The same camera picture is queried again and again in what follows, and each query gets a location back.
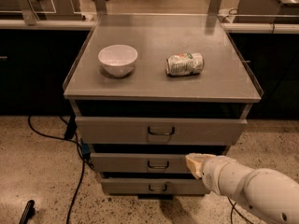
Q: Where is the grey top drawer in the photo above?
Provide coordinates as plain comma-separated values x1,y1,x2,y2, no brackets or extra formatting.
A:
76,117,247,146

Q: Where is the grey drawer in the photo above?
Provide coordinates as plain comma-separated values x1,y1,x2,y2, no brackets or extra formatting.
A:
76,117,247,146
101,178,209,195
90,152,228,175

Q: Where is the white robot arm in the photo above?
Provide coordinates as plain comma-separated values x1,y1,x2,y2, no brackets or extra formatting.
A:
186,153,299,224

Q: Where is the grey metal drawer cabinet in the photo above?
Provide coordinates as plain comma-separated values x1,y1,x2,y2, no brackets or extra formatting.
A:
64,15,262,183

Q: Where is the grey bottom drawer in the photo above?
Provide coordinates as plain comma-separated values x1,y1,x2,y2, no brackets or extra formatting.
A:
101,178,209,195

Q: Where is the grey middle drawer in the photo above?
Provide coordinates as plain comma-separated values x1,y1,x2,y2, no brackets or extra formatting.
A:
90,152,228,175

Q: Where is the crushed green white can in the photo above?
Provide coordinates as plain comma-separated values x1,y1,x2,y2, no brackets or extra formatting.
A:
165,52,205,77

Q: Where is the white ceramic bowl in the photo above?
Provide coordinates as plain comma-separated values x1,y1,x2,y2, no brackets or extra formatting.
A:
98,45,138,77

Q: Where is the long white counter ledge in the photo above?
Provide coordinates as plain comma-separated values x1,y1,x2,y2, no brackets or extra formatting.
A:
0,20,299,35

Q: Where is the grey cabinet background right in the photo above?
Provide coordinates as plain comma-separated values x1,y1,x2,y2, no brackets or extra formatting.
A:
234,0,299,24

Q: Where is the black object on floor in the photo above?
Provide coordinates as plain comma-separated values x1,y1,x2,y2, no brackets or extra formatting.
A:
19,200,36,224

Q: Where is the black cable right floor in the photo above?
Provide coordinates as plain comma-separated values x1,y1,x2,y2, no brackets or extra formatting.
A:
227,197,255,224

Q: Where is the black cable floor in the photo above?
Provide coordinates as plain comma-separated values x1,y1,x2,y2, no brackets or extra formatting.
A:
227,197,255,224
27,115,94,224

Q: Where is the black cable left floor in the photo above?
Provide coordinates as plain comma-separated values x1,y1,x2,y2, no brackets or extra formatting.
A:
27,115,94,224

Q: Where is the grey post right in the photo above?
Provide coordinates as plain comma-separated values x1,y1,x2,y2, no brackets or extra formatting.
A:
207,0,222,15

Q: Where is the grey post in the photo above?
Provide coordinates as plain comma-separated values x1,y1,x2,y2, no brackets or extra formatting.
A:
17,0,37,26
93,0,108,17
207,0,222,15

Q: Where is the grey post middle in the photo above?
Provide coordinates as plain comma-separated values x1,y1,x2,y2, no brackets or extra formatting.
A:
93,0,108,17

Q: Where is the grey post left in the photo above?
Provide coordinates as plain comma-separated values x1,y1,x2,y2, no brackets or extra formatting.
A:
17,0,37,26

